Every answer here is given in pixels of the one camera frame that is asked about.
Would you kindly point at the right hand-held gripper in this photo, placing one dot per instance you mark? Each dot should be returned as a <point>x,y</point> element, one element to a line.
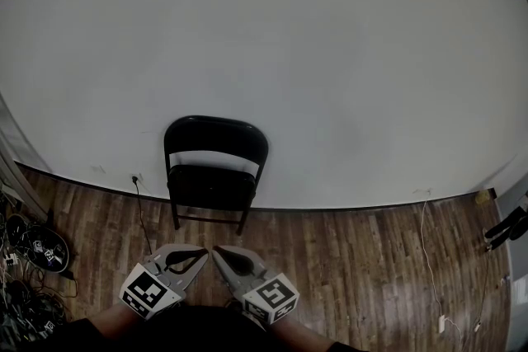
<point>270,298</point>

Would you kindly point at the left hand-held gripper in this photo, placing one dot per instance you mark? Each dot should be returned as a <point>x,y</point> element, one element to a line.
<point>148,292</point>

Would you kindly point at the black folding chair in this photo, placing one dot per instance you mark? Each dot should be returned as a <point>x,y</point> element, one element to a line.
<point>210,189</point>

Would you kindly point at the person's right forearm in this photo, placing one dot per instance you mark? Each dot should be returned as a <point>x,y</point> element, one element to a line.
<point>301,336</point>

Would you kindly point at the person's left forearm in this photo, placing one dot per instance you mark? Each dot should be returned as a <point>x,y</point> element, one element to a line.
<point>111,321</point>

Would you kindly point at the person's black clothing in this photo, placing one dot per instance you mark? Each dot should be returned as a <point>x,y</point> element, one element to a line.
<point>206,334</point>

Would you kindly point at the round black case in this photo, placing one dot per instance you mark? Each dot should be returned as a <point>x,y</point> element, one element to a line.
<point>24,235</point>

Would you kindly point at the grey metal beam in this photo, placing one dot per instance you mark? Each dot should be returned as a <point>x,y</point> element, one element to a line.
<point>16,160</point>

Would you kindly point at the yellow waste bin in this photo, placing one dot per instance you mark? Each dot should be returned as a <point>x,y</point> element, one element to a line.
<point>483,197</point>

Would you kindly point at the small grey object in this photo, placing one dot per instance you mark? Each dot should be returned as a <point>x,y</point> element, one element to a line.
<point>506,280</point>

